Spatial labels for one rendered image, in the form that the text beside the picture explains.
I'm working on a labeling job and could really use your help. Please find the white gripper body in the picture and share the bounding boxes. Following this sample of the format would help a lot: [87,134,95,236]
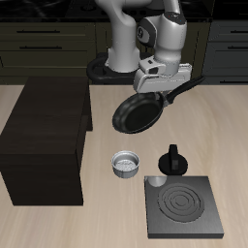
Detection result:
[133,63,194,95]

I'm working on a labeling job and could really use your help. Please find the black frying pan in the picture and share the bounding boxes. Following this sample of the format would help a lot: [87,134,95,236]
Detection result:
[111,75,207,136]

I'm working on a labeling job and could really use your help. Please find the round black knob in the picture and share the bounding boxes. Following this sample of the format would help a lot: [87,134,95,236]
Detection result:
[157,143,189,176]

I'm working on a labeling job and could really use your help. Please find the small grey fluted dish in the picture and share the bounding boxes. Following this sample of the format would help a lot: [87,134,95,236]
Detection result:
[110,149,141,179]

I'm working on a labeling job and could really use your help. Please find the dark kitchen cupboards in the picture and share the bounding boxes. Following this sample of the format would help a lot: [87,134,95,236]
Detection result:
[0,0,248,86]

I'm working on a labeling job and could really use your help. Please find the dark grey stove plate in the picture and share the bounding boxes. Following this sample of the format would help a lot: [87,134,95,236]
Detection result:
[143,174,225,240]

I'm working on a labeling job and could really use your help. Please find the dark wooden cabinet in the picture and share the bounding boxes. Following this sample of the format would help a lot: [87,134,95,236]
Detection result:
[0,76,94,207]

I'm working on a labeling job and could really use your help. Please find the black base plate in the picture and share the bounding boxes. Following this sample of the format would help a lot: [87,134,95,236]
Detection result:
[85,51,153,82]

